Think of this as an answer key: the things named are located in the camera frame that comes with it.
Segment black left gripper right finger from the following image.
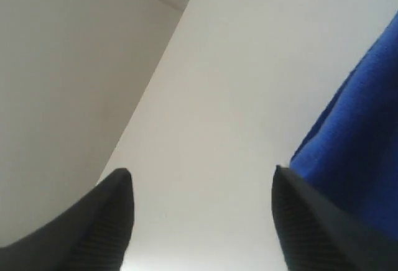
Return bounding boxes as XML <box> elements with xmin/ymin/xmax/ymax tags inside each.
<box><xmin>271</xmin><ymin>166</ymin><xmax>397</xmax><ymax>271</ymax></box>

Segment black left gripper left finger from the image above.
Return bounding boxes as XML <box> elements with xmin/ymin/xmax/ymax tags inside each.
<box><xmin>1</xmin><ymin>168</ymin><xmax>134</xmax><ymax>270</ymax></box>

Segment blue terry towel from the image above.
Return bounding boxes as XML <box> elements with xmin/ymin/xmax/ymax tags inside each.
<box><xmin>290</xmin><ymin>19</ymin><xmax>397</xmax><ymax>238</ymax></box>

